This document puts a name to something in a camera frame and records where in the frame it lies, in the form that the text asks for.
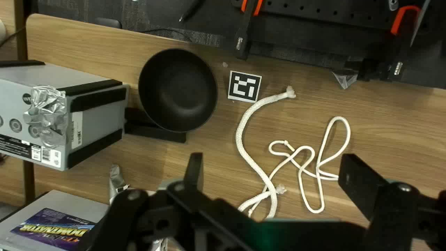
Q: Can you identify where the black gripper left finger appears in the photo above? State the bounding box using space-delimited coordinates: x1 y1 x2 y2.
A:
88 152 206 251

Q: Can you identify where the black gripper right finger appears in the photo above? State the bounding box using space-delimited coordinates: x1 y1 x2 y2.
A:
337 152 446 251

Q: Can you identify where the thin white rope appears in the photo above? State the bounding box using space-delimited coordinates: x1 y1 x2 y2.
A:
238 116 353 215

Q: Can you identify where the plain silver battery box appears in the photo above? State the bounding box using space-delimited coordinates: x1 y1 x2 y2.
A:
0 60 130 173

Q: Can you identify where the silver Dominator battery box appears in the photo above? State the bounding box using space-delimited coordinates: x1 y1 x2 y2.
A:
0 188 112 251

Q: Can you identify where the flat black block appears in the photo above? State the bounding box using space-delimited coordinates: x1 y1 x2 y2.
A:
123 108 188 144

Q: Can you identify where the small crumpled foil piece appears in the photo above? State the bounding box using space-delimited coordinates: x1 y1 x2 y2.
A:
107 163 132 207

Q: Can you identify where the black bowl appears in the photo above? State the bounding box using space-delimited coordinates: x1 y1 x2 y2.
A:
137 48 219 134

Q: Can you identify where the small clear plastic triangle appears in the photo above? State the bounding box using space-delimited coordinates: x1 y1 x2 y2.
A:
330 69 360 91

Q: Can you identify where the black white fiducial marker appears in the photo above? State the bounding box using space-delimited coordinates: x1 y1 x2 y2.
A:
226 69 263 103

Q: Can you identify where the black perforated base board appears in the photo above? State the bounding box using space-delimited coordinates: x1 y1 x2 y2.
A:
34 0 446 89

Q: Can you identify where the large crumpled foil wad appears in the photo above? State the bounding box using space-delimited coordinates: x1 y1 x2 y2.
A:
22 85 70 144

